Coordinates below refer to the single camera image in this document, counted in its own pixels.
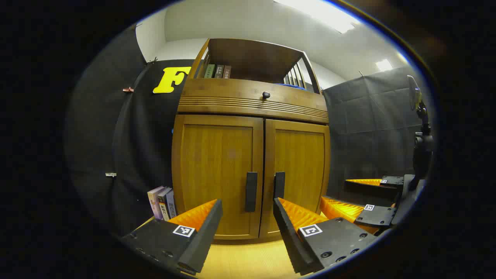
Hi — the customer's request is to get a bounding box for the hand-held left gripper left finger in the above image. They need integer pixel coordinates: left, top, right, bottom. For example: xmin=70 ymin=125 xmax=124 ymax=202
xmin=119 ymin=199 xmax=224 ymax=276

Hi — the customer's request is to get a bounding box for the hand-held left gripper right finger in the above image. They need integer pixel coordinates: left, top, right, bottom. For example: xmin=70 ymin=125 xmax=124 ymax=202
xmin=273 ymin=197 xmax=377 ymax=276

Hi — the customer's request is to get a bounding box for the black door handle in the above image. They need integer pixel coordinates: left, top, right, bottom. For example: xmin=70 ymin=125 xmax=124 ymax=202
xmin=274 ymin=172 xmax=286 ymax=200
xmin=245 ymin=172 xmax=258 ymax=213

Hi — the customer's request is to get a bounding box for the wooden shoe cabinet door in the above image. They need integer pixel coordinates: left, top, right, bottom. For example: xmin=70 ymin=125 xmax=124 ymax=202
xmin=172 ymin=114 xmax=265 ymax=239
xmin=259 ymin=119 xmax=331 ymax=238

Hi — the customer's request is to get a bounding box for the wooden double-door shoe cabinet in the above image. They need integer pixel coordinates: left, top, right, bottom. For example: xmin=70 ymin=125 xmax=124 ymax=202
xmin=171 ymin=38 xmax=331 ymax=241

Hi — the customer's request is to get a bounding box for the blue grey book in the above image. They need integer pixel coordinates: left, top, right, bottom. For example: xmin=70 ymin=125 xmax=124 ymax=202
xmin=166 ymin=190 xmax=177 ymax=219

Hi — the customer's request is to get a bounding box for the grey book with yellow label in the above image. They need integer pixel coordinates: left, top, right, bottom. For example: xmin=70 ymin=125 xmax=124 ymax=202
xmin=157 ymin=188 xmax=172 ymax=221

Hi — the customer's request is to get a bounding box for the black backdrop cloth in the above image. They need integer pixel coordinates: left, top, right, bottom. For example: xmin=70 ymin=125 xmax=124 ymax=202
xmin=64 ymin=25 xmax=194 ymax=237
xmin=323 ymin=65 xmax=425 ymax=202

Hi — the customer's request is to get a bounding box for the wooden ribbed drawer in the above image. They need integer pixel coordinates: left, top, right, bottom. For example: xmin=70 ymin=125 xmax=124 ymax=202
xmin=177 ymin=79 xmax=329 ymax=124

